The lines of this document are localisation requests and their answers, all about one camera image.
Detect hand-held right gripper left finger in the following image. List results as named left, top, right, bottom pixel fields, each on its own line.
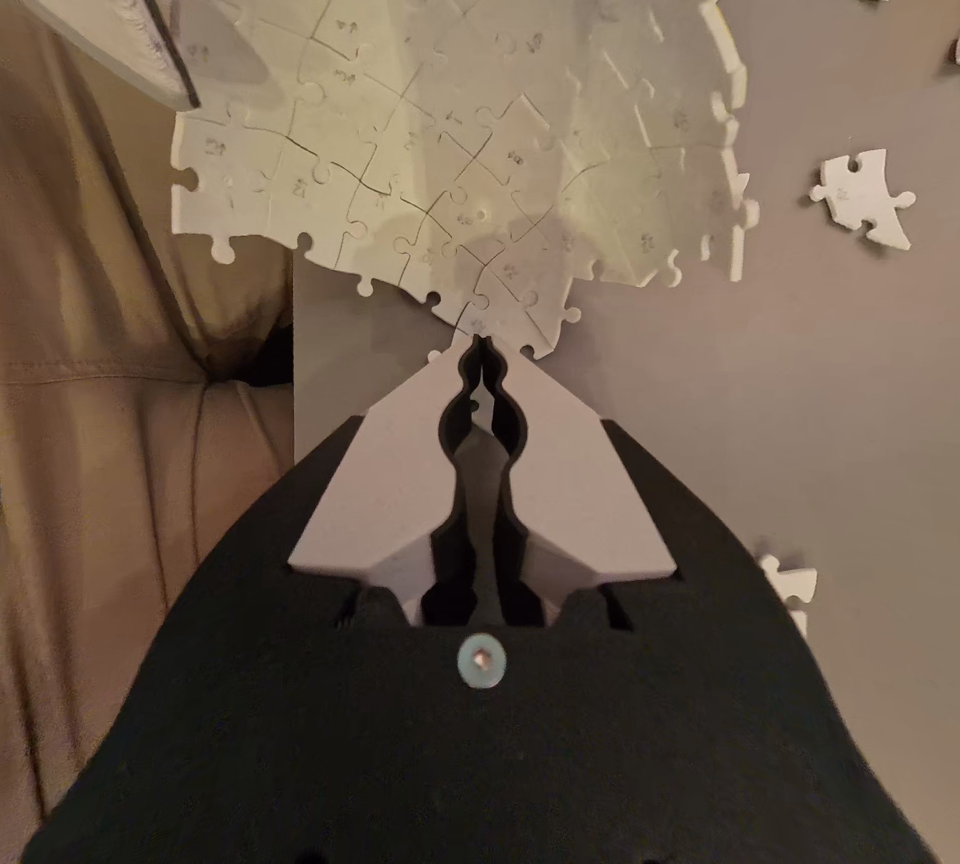
left=287, top=335, right=481, bottom=627

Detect scattered loose puzzle pieces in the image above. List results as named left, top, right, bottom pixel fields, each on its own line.
left=757, top=0, right=960, bottom=640

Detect assembled white puzzle ball section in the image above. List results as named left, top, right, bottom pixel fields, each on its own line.
left=168, top=0, right=761, bottom=359

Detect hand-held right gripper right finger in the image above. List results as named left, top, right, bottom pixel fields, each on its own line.
left=480, top=335, right=678, bottom=628

